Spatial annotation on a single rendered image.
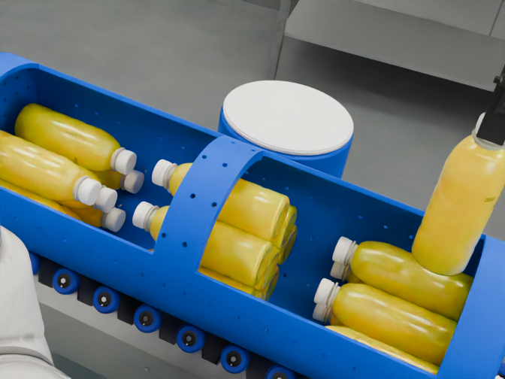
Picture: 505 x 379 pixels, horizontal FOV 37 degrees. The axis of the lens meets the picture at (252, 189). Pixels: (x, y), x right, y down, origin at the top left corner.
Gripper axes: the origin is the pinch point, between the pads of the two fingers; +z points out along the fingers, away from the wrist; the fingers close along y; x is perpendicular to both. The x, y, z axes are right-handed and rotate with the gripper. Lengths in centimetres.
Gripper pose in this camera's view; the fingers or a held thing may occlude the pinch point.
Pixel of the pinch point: (503, 104)
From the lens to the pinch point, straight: 85.7
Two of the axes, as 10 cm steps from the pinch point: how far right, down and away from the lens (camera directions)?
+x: -9.0, -3.7, 2.4
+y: 4.0, -5.0, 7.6
